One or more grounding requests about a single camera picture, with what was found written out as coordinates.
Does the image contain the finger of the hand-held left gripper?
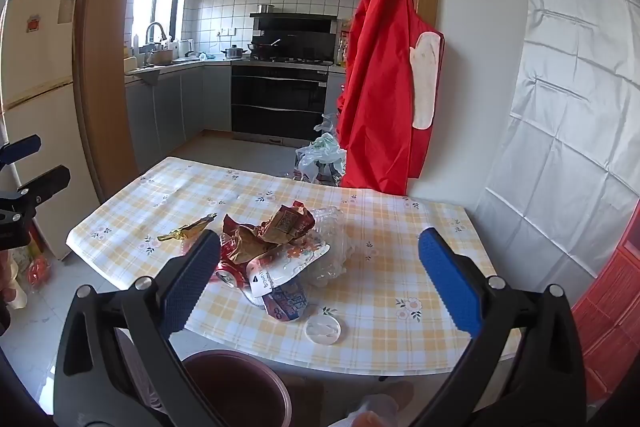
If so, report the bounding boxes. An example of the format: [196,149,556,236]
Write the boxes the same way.
[17,165,71,212]
[0,134,42,168]

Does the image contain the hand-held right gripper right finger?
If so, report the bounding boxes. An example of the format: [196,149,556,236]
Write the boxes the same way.
[414,228,587,427]

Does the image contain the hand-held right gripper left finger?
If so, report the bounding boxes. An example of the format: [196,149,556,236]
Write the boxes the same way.
[52,229,226,427]

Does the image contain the gold foil wrapper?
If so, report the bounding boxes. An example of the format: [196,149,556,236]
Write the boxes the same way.
[157,213,218,243]

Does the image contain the dark red foil wrapper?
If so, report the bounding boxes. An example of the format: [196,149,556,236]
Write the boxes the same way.
[221,214,281,265]

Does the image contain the red packet with white label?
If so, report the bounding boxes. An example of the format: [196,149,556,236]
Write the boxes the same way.
[242,257,281,303]

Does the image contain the crushed blue red can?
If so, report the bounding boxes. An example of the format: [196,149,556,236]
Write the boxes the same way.
[215,264,308,323]

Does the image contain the mauve plastic bin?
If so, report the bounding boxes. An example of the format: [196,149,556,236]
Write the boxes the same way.
[180,349,293,427]

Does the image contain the red snack wrapper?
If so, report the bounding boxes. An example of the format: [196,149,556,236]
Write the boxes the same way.
[260,201,317,245]

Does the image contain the clear plastic container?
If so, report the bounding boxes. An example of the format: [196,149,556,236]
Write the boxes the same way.
[300,206,358,290]

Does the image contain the round plastic lid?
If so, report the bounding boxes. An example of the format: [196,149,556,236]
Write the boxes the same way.
[303,314,343,346]

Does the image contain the cream refrigerator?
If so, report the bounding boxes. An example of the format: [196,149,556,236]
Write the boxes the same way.
[0,0,101,263]

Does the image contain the red plastic bag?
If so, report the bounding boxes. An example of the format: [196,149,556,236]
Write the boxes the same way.
[25,254,53,293]

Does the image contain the yellow checked floral tablecloth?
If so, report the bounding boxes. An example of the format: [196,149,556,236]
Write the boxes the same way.
[66,157,523,375]

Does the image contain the grey base cabinets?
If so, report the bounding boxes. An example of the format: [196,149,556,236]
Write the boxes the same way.
[124,59,233,172]

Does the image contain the plastic bags on floor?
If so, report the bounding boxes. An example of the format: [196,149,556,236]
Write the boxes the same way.
[295,112,348,185]

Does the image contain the black oven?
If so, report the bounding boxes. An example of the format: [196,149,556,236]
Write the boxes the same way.
[231,61,332,144]

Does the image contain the red apron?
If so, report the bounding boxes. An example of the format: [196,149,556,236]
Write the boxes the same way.
[336,0,446,196]

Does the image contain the black wok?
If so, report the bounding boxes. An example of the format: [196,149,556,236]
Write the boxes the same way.
[248,39,282,58]

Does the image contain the black range hood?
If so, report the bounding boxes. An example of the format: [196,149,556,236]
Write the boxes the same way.
[250,13,340,60]

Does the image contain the white wall sheet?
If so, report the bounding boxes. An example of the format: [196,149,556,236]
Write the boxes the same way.
[472,0,640,278]

